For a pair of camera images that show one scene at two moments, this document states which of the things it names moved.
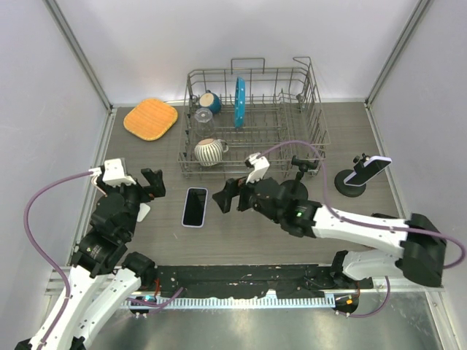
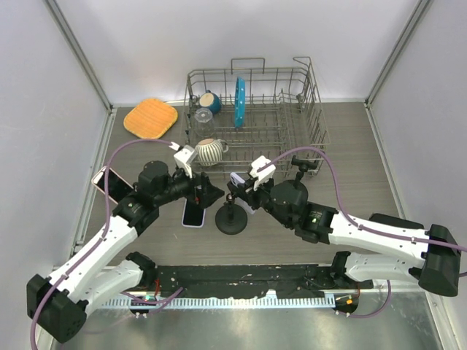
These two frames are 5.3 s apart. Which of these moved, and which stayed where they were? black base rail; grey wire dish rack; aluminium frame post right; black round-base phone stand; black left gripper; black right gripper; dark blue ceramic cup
Moved: black left gripper
Stayed: black right gripper; grey wire dish rack; dark blue ceramic cup; black round-base phone stand; black base rail; aluminium frame post right
